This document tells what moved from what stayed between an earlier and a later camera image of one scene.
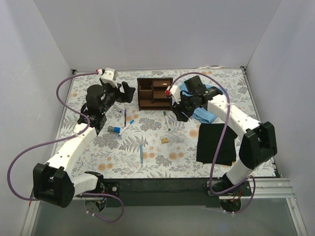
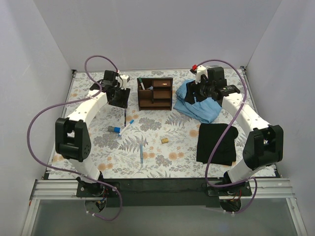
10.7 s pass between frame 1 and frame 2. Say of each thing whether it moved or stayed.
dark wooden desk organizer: stayed
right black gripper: moved
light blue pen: stayed
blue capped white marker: stayed
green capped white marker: moved
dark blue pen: stayed
